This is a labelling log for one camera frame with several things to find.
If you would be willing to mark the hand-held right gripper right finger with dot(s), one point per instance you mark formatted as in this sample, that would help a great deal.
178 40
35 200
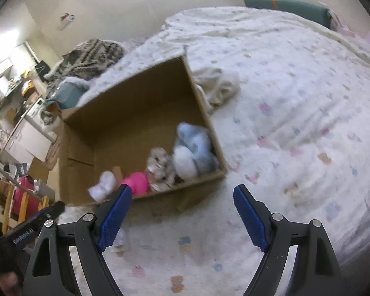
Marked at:
251 219

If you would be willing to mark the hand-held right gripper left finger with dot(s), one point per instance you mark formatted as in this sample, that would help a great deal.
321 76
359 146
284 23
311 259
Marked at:
115 219

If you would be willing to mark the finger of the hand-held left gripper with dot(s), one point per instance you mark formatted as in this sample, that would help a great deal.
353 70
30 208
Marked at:
51 211

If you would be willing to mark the doll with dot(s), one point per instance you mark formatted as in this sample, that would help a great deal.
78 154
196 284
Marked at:
138 183

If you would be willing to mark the cream frilly scrunchie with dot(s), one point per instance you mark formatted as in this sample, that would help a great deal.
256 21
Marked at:
160 169

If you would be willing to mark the light blue fluffy cloth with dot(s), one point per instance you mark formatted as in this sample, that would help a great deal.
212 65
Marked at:
191 151

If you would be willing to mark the brown cardboard box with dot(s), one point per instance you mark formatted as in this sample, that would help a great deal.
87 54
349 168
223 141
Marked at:
126 123

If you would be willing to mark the person's left hand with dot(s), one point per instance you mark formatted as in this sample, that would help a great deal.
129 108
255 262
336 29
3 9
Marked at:
7 283

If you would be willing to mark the grey trash bin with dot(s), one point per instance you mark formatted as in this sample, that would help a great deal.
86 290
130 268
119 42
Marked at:
44 192

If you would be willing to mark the pink suitcase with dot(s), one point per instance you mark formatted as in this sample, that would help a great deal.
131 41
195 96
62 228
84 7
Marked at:
23 197

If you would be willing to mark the yellow wooden rack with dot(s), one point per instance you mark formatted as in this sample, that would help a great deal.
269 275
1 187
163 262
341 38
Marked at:
6 203

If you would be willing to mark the black and white bag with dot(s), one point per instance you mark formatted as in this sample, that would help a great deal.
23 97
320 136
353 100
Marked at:
22 169

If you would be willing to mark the white kitchen cabinets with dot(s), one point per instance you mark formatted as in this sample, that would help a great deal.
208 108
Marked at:
26 143

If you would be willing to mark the white washing machine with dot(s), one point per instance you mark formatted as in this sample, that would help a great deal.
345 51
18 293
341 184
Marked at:
38 115

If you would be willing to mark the teal pillow with fluffy trim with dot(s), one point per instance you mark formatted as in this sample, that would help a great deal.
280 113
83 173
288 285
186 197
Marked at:
67 94

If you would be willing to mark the cream towel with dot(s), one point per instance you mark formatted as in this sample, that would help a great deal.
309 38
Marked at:
219 88

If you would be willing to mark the black hanging garment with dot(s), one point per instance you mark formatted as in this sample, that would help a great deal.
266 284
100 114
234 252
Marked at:
43 69

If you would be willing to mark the brown patterned knit blanket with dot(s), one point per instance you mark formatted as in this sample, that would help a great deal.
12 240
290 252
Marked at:
86 57

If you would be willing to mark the teal headboard cushion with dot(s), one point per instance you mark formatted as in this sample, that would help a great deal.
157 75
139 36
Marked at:
286 9

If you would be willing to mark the pale pink cloth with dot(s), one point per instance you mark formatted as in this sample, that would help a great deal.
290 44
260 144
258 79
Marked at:
357 27

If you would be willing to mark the red and white wall sticker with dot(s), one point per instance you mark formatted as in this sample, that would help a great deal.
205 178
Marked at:
66 21

